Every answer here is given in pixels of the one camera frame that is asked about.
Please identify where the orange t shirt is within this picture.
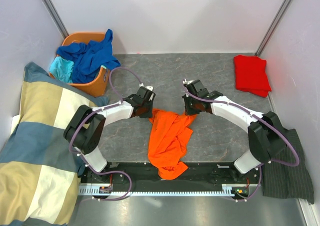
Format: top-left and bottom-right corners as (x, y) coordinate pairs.
(147, 109), (196, 180)

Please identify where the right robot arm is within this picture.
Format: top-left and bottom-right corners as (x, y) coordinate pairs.
(182, 79), (300, 183)

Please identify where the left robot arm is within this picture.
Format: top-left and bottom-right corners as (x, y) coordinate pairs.
(63, 85), (156, 183)

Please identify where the folded red t shirt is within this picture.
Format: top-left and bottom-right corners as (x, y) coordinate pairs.
(233, 55), (272, 98)

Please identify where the blue t shirt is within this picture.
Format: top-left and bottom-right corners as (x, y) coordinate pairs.
(56, 29), (121, 84)

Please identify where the teal t shirt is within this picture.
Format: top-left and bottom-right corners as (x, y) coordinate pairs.
(49, 56), (74, 83)

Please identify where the dark striped cloth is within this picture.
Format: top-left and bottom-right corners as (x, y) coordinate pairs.
(262, 129), (315, 204)

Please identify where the blue beige checked pillow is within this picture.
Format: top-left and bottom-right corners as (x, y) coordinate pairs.
(0, 62), (108, 226)

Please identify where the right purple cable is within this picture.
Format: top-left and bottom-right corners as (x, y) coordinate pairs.
(181, 86), (300, 203)

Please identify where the purple cable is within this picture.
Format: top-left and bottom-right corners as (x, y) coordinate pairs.
(181, 86), (300, 203)
(68, 67), (146, 202)

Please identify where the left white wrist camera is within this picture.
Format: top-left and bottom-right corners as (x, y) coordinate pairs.
(137, 84), (153, 98)

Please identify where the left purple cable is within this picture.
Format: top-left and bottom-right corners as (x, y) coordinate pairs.
(68, 67), (146, 202)

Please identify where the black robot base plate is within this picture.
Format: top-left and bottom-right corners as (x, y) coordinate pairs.
(80, 162), (259, 191)

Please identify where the white slotted cable duct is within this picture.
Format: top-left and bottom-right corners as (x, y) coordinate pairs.
(78, 184), (249, 197)

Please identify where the right aluminium frame post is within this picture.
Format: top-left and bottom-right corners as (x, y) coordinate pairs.
(254, 0), (293, 57)

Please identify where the aluminium frame post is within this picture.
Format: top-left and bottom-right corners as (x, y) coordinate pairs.
(42, 0), (69, 38)
(254, 0), (293, 57)

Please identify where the left aluminium frame post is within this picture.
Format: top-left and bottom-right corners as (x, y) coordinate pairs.
(42, 0), (69, 38)

